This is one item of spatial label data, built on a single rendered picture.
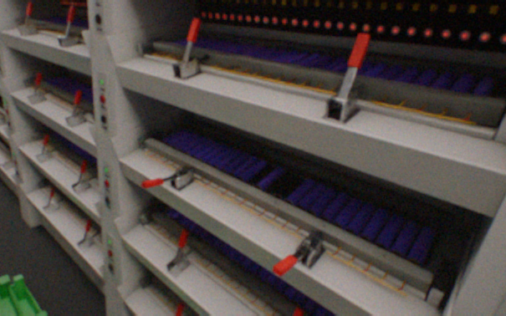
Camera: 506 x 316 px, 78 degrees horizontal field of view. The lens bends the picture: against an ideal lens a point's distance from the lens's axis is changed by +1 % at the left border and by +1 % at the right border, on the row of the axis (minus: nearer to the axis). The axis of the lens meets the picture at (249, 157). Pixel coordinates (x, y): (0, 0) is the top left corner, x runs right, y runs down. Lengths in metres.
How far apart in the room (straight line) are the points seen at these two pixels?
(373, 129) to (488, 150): 0.10
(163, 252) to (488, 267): 0.58
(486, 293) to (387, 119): 0.18
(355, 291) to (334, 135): 0.19
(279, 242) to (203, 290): 0.24
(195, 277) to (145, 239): 0.17
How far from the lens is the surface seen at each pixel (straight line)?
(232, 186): 0.52
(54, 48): 0.92
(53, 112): 1.06
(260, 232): 0.47
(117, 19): 0.66
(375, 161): 0.34
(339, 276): 0.43
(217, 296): 0.64
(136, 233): 0.79
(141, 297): 0.91
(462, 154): 0.33
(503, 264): 0.35
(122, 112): 0.69
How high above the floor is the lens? 0.81
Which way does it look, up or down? 21 degrees down
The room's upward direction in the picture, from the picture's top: 7 degrees clockwise
